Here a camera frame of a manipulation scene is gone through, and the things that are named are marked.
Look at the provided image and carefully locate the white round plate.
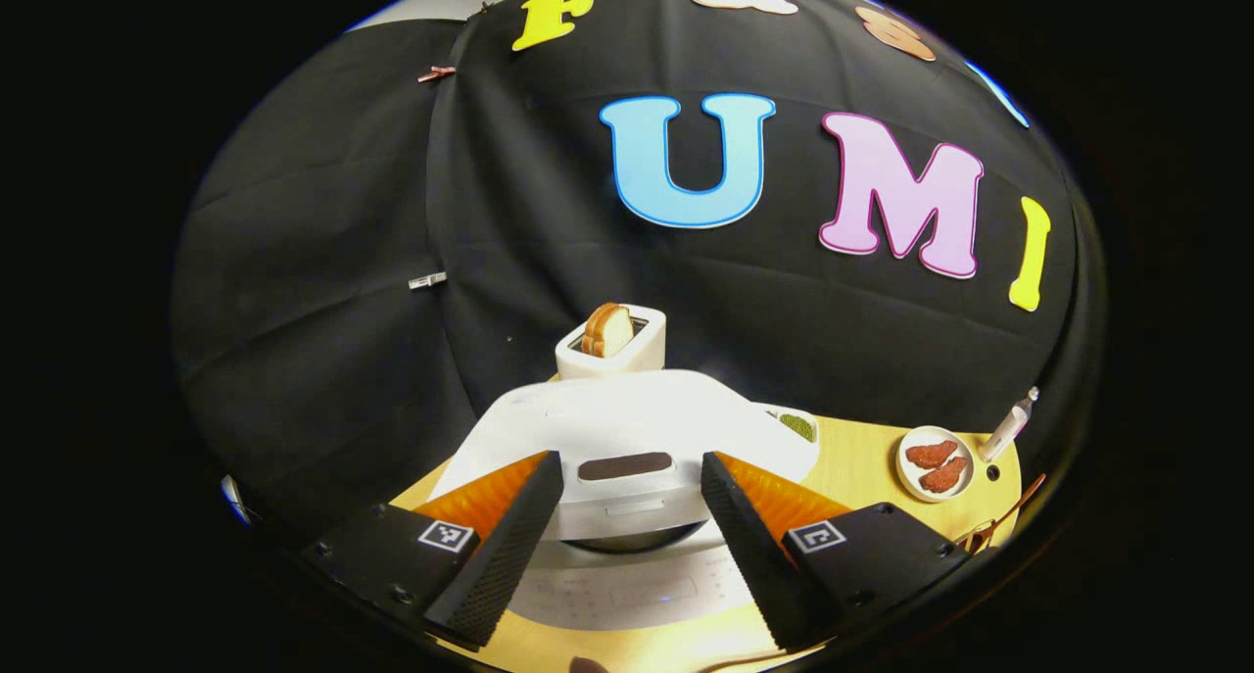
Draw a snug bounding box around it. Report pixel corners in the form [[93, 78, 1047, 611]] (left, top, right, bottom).
[[895, 425, 977, 504]]

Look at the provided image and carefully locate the black backdrop cloth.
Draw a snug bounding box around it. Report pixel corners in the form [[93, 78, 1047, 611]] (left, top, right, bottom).
[[171, 0, 1108, 537]]

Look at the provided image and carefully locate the white rice cooker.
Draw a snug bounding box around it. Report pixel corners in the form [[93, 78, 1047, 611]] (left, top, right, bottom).
[[427, 368, 823, 634]]

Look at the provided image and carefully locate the small clear bottle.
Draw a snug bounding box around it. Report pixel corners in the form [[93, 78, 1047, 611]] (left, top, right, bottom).
[[979, 386, 1040, 464]]

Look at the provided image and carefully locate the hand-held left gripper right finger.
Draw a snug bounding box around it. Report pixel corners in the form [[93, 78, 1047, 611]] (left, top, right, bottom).
[[700, 450, 971, 652]]

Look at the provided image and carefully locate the white divided bean dish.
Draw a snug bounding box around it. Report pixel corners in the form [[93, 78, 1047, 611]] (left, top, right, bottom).
[[762, 405, 820, 450]]

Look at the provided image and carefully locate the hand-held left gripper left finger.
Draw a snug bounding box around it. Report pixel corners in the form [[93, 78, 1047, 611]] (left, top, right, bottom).
[[304, 450, 566, 651]]

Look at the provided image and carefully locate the wire chopstick holder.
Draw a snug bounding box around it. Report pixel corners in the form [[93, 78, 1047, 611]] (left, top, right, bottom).
[[955, 473, 1046, 553]]

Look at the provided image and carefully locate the white toaster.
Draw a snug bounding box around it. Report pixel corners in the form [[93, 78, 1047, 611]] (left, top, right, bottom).
[[555, 303, 668, 381]]

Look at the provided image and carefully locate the toast bread slice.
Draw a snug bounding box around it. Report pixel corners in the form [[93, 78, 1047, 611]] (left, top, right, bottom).
[[580, 302, 636, 359]]

